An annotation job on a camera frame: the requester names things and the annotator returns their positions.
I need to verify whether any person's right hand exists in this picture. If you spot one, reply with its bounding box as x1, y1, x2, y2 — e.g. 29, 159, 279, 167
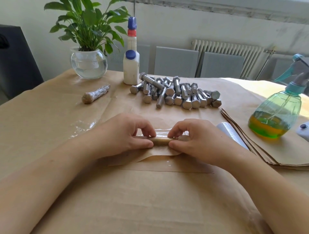
167, 119, 243, 168

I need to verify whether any person's left hand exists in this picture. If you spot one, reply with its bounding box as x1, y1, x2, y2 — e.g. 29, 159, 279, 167
88, 113, 157, 161

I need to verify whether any white cling film roll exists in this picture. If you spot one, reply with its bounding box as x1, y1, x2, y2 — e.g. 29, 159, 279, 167
216, 122, 250, 150

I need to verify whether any clear cling film sheet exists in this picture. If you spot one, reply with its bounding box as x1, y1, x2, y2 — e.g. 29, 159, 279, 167
69, 118, 172, 145

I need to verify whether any pile of steel bolts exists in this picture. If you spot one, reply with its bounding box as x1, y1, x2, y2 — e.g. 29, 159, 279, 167
129, 72, 223, 110

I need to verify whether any green spray bottle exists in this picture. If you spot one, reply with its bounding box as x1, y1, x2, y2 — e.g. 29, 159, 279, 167
248, 54, 309, 140

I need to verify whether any stack of brown paper sheets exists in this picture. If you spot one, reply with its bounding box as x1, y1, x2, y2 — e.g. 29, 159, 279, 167
220, 96, 309, 171

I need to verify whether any person's right forearm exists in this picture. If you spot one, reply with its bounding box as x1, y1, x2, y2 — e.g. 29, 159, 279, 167
224, 149, 309, 234

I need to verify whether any person's left forearm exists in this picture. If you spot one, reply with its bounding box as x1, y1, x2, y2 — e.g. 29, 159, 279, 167
0, 140, 102, 234

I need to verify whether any white glue bottle blue cap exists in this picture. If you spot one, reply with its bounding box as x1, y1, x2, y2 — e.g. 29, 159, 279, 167
123, 17, 141, 86

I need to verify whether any grey chair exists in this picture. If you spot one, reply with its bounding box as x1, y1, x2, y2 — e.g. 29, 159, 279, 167
107, 44, 152, 73
269, 58, 309, 85
154, 46, 200, 78
200, 52, 246, 80

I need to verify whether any round glass vase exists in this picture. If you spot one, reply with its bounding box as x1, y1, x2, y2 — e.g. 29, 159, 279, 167
70, 47, 108, 80

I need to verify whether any large brown paper table cover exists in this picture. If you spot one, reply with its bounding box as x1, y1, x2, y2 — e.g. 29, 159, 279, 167
0, 69, 309, 234

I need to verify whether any white radiator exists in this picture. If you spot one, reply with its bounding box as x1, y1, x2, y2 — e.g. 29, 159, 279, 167
192, 40, 265, 81

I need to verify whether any white handheld controller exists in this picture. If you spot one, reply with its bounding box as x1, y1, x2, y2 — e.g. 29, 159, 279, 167
296, 122, 309, 142

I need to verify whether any green leafy plant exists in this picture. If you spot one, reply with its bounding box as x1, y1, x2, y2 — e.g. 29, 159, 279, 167
44, 0, 131, 55

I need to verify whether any black trash bin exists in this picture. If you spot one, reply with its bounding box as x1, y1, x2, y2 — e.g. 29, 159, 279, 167
0, 24, 44, 100

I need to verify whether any white framed window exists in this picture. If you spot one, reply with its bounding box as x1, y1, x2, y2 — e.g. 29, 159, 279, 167
130, 0, 309, 25

